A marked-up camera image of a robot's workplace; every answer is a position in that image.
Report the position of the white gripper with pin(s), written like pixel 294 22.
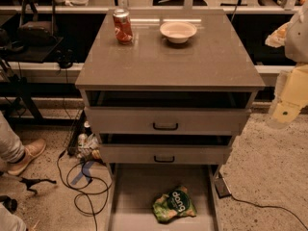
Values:
pixel 297 40

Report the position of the green rice chip bag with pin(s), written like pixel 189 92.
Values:
pixel 174 204

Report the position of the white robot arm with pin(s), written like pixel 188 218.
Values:
pixel 293 36

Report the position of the grey drawer cabinet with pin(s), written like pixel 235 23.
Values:
pixel 212 70

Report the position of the open bottom drawer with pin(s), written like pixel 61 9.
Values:
pixel 136 187

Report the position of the black bag on shelf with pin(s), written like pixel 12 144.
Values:
pixel 36 32

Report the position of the black power brick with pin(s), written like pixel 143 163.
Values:
pixel 222 188

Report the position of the white bowl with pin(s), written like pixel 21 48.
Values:
pixel 178 31

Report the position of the orange soda can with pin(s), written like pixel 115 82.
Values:
pixel 123 31

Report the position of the pile of cans and trash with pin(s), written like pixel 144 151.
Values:
pixel 87 144

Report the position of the black headphones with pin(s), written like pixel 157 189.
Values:
pixel 64 58

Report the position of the tan shoe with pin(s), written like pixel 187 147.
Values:
pixel 25 157

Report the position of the black grabber tool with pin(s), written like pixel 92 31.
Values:
pixel 31 182

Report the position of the grey trouser leg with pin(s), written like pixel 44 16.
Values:
pixel 11 148

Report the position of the middle drawer with handle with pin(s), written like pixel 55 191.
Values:
pixel 162 154

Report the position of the drawer with handle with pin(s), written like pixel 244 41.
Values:
pixel 167 121
pixel 162 154

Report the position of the top drawer with handle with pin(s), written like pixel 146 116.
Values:
pixel 167 121

